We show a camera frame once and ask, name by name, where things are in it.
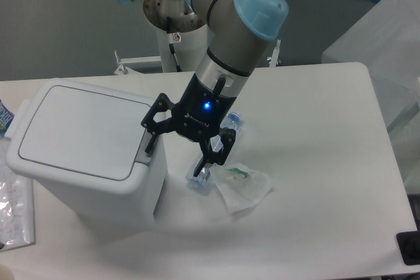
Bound clear sleeve with paper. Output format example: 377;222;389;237
1;138;35;252

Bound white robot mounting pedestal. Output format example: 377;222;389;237
113;27;283;76

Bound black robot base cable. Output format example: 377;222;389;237
165;16;183;73

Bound white plastic trash can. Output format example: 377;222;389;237
6;79;168;230

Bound blue green drink carton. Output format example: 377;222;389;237
0;100;14;138

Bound clear crushed plastic bottle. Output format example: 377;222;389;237
186;111;243;194

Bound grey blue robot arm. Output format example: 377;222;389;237
126;0;289;174

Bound clear plastic wrapper bag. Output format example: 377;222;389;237
210;163;275;214

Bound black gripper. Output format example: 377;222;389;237
140;73;238;177

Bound black device at edge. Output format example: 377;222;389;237
396;231;419;266

